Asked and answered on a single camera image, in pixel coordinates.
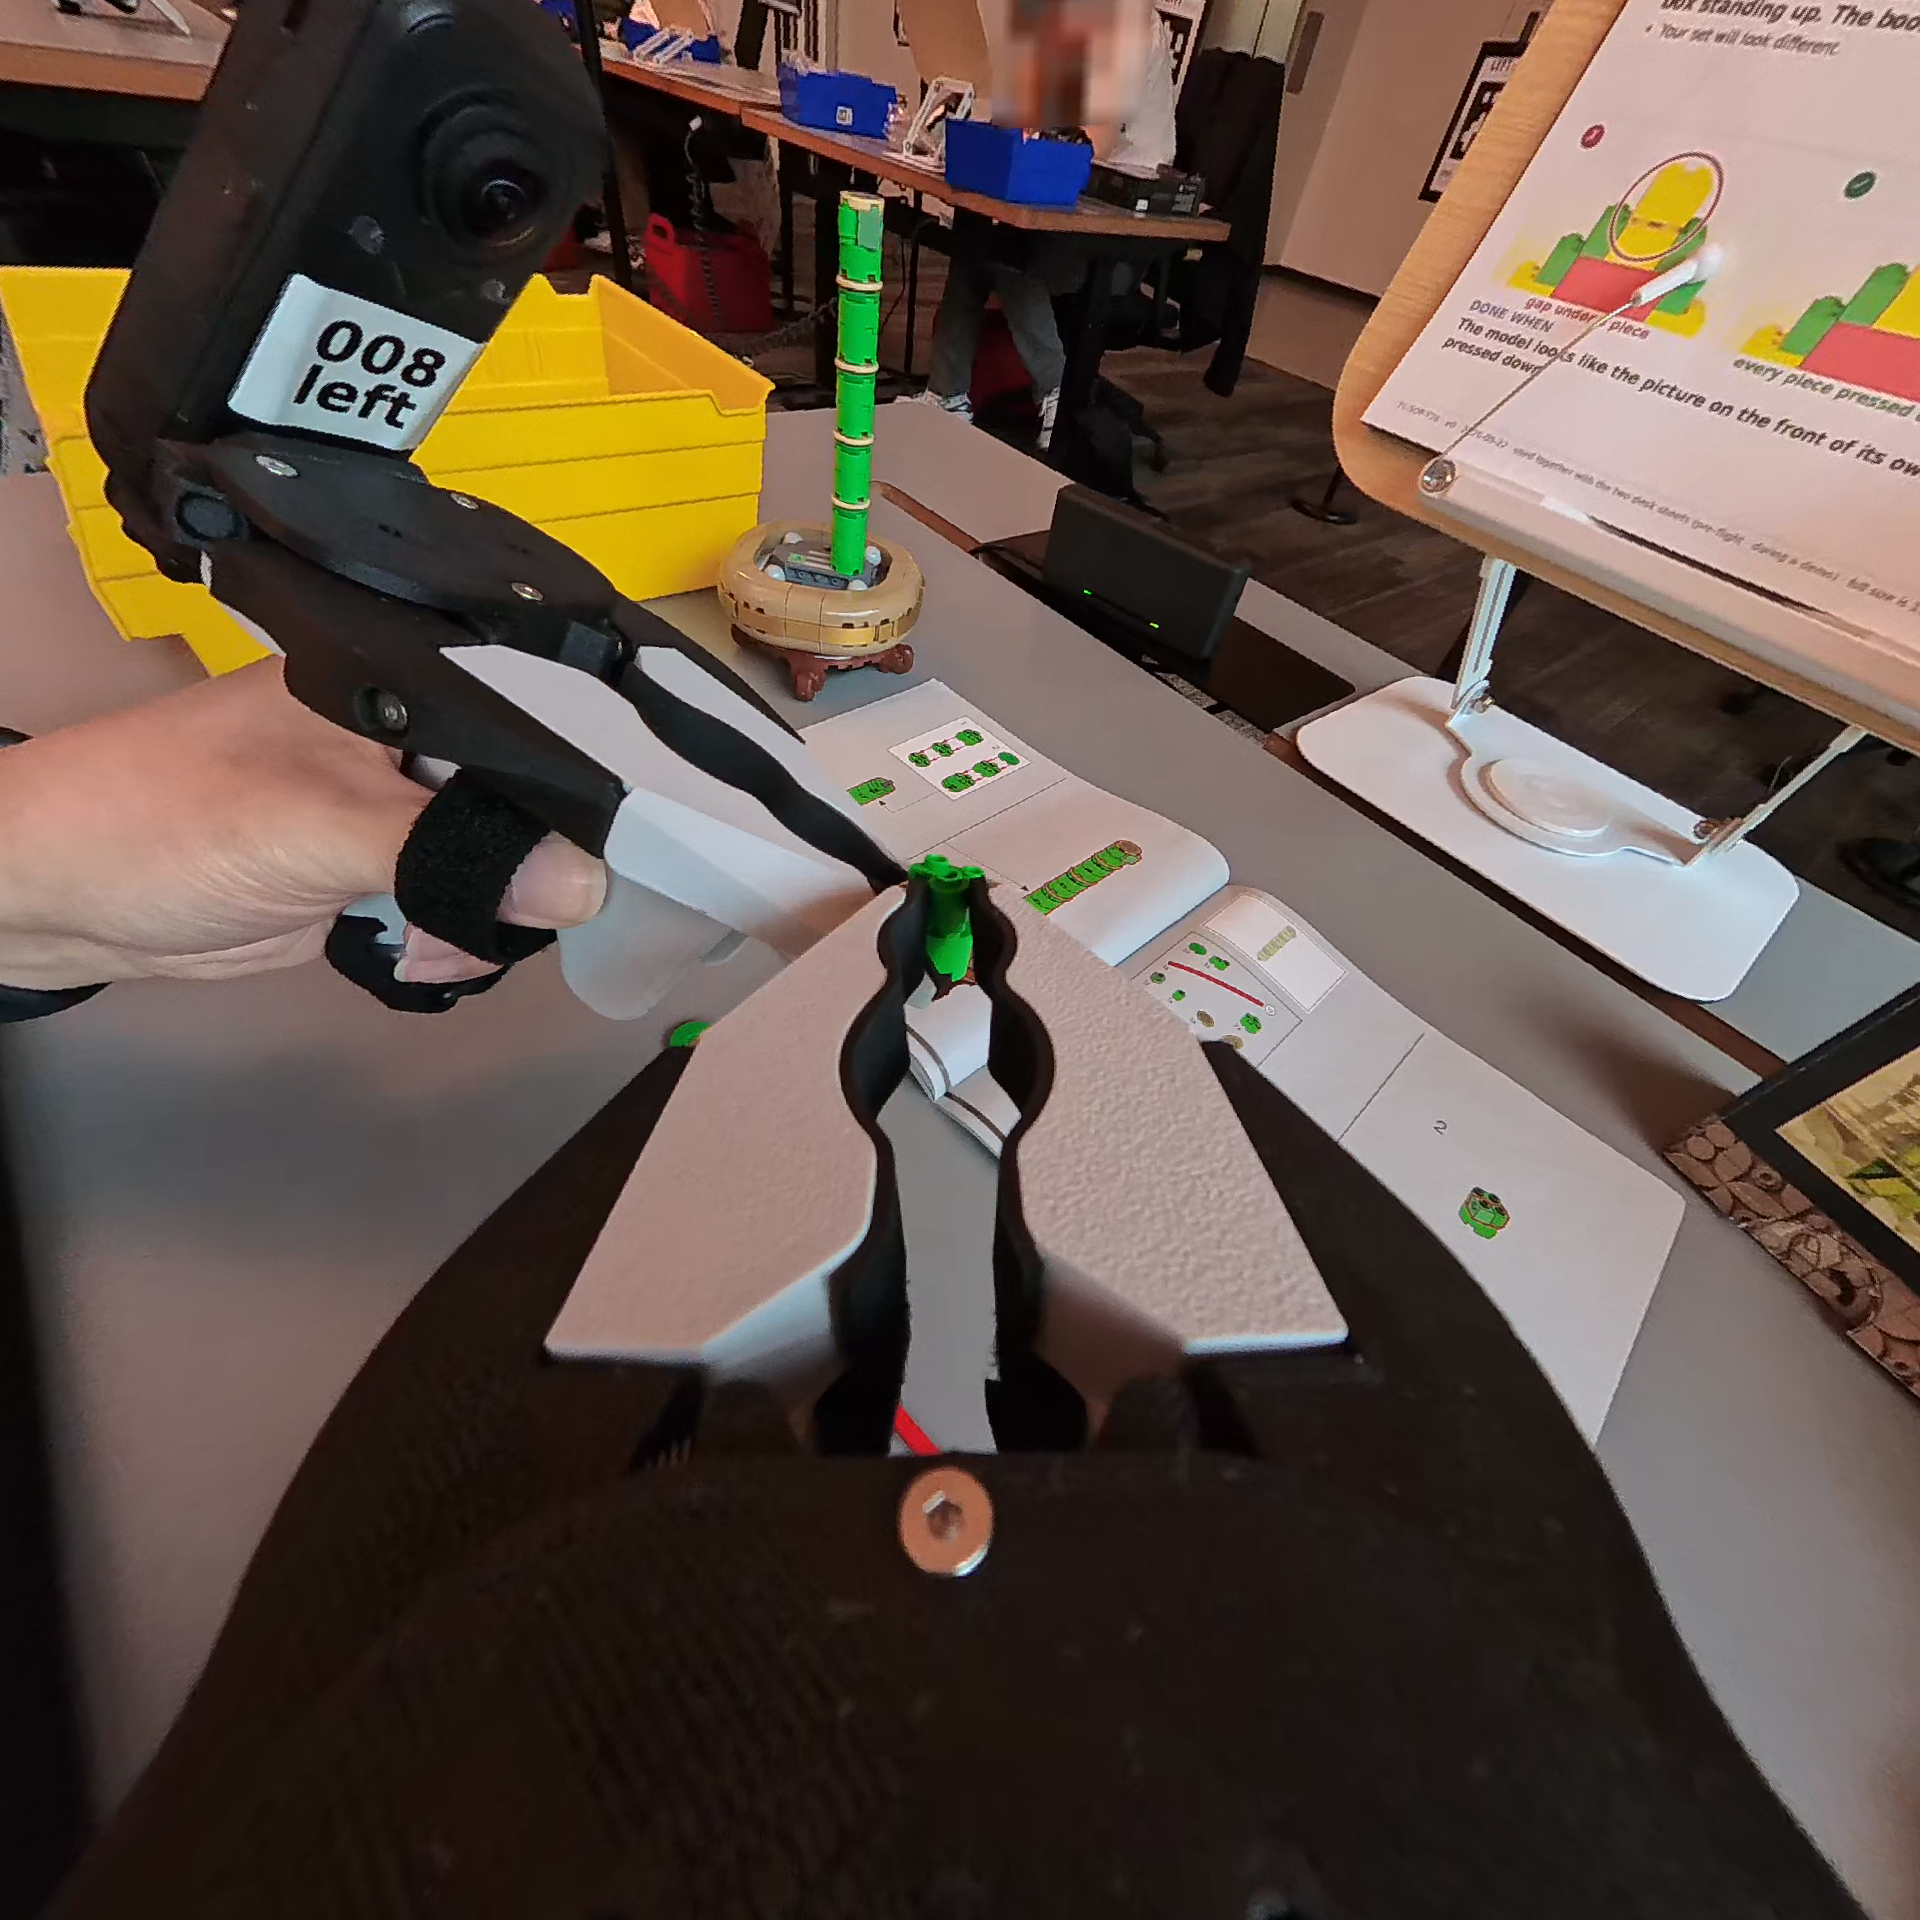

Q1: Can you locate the blue plastic bin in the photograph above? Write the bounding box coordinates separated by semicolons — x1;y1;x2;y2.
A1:
778;68;902;139
943;118;1098;207

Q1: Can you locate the printed task sheet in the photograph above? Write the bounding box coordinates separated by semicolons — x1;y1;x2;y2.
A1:
1363;0;1920;634

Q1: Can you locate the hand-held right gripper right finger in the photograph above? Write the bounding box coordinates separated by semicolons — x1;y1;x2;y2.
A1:
977;880;1348;1452

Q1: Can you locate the white document stand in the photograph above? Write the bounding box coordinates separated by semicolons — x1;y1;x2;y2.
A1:
1297;0;1920;1003

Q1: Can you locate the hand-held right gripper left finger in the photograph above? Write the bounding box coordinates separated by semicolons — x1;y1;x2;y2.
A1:
541;884;922;1452

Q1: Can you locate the black hanging coat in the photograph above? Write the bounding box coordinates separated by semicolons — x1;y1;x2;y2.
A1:
1176;46;1295;395

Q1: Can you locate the black toy set box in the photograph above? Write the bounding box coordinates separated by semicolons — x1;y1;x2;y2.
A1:
1661;1032;1920;1404

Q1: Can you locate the building instruction booklet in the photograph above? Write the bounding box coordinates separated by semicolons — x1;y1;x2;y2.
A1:
795;680;1690;1448

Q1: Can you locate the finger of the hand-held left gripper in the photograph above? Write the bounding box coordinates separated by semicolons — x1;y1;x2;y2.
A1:
606;779;902;965
438;599;913;891

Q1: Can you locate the wooden background table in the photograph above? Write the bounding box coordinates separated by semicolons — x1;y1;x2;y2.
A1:
601;52;1230;241

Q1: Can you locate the bamboo toy brick model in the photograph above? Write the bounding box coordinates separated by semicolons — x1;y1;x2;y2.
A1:
720;189;926;705

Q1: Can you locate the person's left hand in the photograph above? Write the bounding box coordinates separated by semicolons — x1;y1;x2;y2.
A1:
0;659;611;995

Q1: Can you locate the yellow plastic bin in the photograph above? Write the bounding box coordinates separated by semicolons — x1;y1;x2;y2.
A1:
0;268;778;677

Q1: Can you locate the green toy brick stack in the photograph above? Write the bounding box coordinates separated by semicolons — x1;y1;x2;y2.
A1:
909;856;988;993

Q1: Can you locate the black charger box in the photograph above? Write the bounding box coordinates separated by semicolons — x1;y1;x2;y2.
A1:
1041;484;1251;665

